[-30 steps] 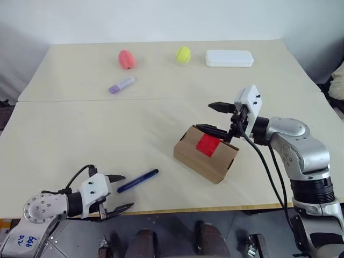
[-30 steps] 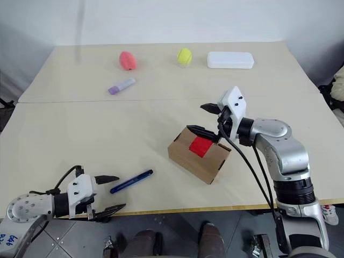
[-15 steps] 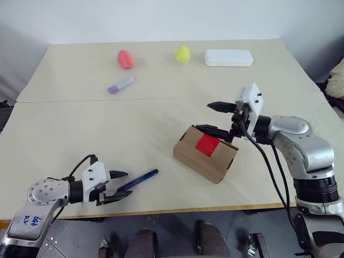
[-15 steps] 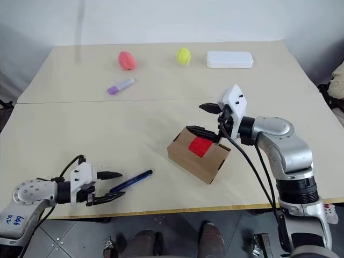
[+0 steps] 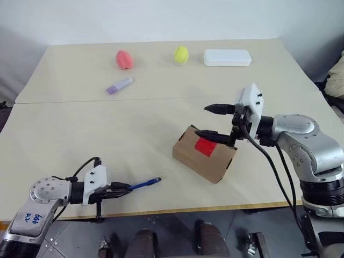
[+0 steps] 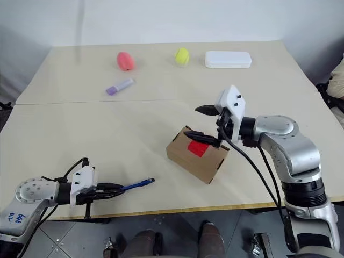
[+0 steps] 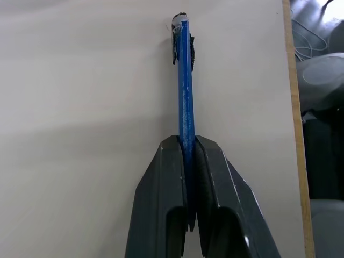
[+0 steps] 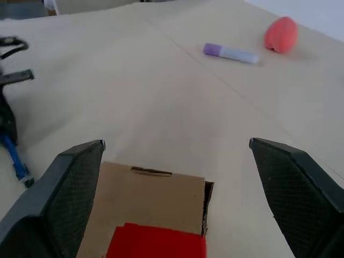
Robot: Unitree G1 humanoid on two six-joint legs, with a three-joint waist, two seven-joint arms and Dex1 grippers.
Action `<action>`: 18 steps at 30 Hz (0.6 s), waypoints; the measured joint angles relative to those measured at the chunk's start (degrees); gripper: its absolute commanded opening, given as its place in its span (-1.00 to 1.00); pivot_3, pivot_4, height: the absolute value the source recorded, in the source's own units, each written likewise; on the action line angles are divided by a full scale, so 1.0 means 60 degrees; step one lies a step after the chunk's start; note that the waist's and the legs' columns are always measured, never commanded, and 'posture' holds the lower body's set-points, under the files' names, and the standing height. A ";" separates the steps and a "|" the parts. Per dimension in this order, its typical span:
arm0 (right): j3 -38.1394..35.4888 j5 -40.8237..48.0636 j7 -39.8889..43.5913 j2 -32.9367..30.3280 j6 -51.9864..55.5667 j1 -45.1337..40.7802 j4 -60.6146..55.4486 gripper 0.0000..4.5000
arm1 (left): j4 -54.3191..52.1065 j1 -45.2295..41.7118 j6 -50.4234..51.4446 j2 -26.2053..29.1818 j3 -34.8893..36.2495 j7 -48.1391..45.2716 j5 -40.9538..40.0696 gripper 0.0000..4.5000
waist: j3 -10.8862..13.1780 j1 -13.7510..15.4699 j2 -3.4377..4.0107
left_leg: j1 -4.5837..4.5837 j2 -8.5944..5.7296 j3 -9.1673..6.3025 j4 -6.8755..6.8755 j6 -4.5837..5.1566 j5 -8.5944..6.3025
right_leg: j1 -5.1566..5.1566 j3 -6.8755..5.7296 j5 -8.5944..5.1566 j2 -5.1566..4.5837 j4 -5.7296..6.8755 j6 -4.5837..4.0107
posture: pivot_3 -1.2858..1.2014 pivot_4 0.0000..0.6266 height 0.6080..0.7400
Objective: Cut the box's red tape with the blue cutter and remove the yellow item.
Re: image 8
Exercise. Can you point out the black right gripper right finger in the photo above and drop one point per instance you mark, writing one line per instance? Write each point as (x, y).
(301, 199)

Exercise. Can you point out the brown cardboard box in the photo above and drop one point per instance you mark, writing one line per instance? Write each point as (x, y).
(150, 199)

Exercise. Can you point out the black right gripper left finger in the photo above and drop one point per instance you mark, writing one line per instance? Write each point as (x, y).
(53, 204)

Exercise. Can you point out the blue pen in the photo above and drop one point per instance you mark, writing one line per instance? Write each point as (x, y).
(13, 157)

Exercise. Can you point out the pink peach toy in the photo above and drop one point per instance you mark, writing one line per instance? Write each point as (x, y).
(280, 33)

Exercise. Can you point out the red tape strip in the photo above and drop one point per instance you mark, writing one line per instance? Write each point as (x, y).
(158, 242)

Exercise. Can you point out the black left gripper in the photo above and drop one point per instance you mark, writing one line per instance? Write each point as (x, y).
(6, 115)

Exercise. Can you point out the purple highlighter marker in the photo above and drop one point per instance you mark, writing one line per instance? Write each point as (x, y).
(228, 53)

